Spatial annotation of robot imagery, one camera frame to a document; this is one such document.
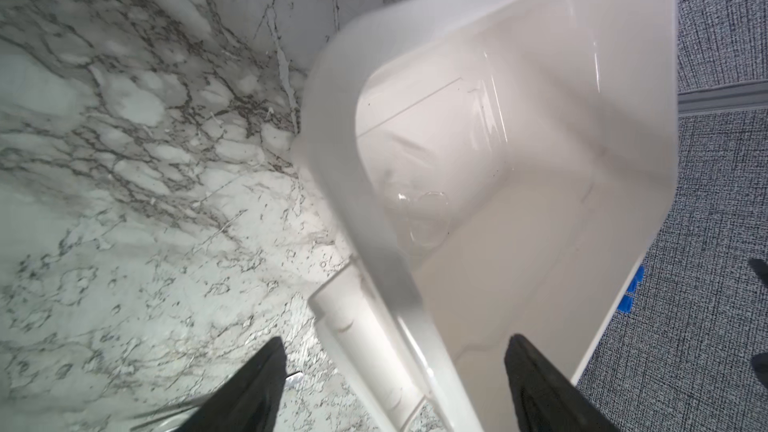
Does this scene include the clear glass stirring rod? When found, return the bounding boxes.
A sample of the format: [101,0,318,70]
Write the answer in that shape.
[355,77,463,137]

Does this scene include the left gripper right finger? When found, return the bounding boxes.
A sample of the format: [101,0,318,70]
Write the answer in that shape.
[504,334,618,432]

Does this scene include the blue-capped test tube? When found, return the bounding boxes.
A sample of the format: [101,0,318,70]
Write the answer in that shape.
[617,265,645,314]

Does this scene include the clear plastic funnel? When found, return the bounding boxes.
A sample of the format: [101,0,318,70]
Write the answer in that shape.
[384,190,452,253]

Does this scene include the white plastic storage bin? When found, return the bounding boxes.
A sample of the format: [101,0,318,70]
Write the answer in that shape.
[300,0,678,431]

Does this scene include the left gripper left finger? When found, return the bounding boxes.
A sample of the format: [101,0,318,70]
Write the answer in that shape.
[177,337,287,432]

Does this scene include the metal tweezers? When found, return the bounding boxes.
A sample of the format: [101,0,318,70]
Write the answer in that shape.
[128,371,304,432]

